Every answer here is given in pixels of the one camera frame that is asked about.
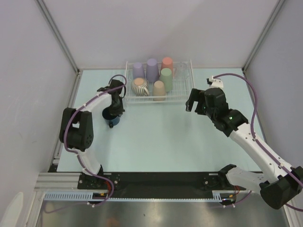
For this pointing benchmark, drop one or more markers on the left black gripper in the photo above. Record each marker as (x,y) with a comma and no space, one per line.
(119,111)

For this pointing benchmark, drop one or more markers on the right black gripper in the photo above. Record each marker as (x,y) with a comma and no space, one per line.
(196,95)

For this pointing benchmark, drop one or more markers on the dark blue ceramic mug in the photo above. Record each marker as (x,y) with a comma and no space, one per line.
(110,119)

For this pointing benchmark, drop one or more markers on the green plastic cup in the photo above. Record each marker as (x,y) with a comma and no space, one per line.
(167,78)

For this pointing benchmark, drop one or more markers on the beige plastic cup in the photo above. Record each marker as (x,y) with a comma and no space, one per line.
(159,90)

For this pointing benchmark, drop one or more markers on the salmon pink plastic cup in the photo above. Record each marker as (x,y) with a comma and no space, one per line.
(167,62)

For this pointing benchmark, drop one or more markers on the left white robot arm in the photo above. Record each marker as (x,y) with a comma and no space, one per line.
(77,125)

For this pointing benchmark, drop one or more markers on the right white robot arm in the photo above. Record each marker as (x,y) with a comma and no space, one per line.
(279,181)

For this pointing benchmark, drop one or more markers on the striped ceramic mug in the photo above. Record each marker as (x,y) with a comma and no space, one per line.
(140,87)

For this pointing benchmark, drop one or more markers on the left lilac plastic cup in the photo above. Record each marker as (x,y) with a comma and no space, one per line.
(138,70)

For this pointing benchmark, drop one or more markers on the tall lilac plastic cup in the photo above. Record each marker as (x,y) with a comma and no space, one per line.
(152,70)

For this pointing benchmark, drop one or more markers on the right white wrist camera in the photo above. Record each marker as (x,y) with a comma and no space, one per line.
(214,83)

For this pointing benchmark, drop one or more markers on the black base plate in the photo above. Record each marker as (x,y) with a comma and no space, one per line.
(152,183)

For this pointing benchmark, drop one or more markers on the slotted cable duct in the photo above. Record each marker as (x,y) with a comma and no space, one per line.
(210,196)

